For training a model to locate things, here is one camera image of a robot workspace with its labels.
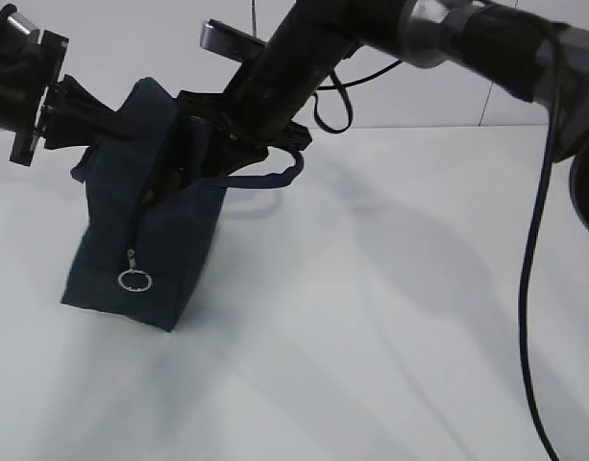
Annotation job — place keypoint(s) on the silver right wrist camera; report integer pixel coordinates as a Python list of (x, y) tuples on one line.
[(229, 42)]

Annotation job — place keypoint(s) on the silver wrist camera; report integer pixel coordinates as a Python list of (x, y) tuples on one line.
[(16, 30), (229, 42)]

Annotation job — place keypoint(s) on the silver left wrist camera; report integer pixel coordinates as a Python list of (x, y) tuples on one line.
[(16, 30)]

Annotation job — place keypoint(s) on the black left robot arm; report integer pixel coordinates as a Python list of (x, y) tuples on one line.
[(11, 95)]

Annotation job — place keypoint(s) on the navy blue lunch bag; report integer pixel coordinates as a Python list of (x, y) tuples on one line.
[(151, 214)]

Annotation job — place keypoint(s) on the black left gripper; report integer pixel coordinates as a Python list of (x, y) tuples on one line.
[(73, 116)]

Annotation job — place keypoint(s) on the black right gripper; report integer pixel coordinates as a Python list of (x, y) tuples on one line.
[(228, 146)]

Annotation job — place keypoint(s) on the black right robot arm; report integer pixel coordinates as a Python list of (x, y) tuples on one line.
[(530, 57)]

